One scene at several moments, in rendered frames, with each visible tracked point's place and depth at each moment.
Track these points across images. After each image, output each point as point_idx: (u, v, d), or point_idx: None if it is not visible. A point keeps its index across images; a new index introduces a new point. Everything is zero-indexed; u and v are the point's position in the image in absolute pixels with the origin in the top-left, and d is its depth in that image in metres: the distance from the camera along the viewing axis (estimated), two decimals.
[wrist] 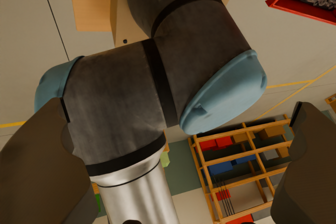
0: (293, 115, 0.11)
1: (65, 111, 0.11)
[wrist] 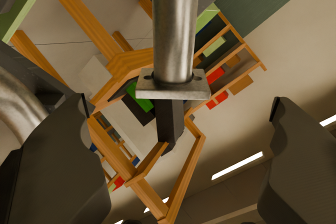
0: (272, 110, 0.11)
1: (85, 107, 0.11)
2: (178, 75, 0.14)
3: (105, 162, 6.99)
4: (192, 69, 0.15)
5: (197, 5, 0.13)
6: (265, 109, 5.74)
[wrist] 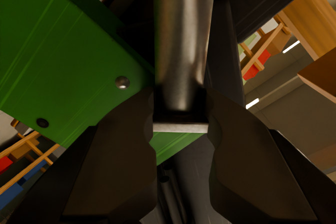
0: (202, 102, 0.12)
1: (155, 101, 0.12)
2: (185, 104, 0.12)
3: None
4: (201, 95, 0.13)
5: (211, 20, 0.10)
6: None
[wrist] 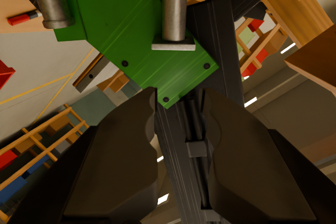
0: (201, 102, 0.12)
1: (156, 101, 0.12)
2: (176, 35, 0.25)
3: None
4: (185, 33, 0.26)
5: None
6: None
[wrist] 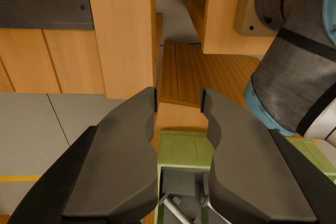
0: (202, 102, 0.12)
1: (155, 101, 0.12)
2: None
3: None
4: None
5: None
6: None
